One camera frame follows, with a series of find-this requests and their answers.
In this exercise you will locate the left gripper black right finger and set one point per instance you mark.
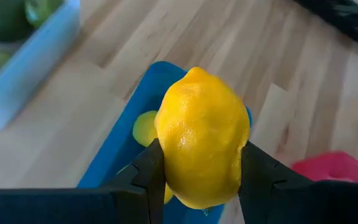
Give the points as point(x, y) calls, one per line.
point(291, 202)

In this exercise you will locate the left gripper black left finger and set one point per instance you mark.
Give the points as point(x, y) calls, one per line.
point(120, 202)

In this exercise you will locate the yellow lemon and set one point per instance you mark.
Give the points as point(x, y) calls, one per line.
point(145, 129)
point(202, 133)

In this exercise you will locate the large orange-yellow lemon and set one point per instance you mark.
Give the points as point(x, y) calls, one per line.
point(167, 194)

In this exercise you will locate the blue plastic bin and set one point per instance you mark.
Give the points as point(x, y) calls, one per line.
point(120, 149)

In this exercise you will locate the red plastic bin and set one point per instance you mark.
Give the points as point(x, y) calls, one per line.
point(337, 166)

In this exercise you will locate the clear plastic bin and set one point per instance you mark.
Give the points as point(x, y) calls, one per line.
point(26, 74)

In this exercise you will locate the green lime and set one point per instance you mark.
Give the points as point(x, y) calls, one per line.
point(2, 18)
point(40, 11)

